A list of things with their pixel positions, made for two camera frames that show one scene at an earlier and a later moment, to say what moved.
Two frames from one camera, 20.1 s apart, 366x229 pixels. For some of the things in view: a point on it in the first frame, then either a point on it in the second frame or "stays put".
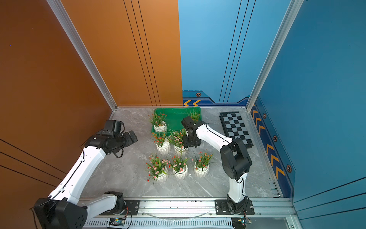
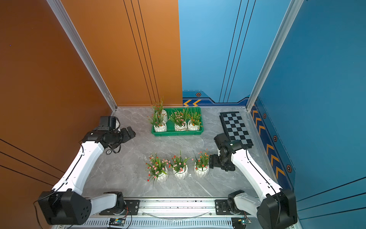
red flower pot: (162, 143) → (159, 112)
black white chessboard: (233, 127) stays put
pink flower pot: (177, 138) → (179, 118)
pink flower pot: (157, 169) stays put
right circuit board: (240, 223) stays put
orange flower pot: (201, 164) stays put
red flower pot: (159, 125) stays put
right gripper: (186, 143) → (213, 162)
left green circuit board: (117, 222) stays put
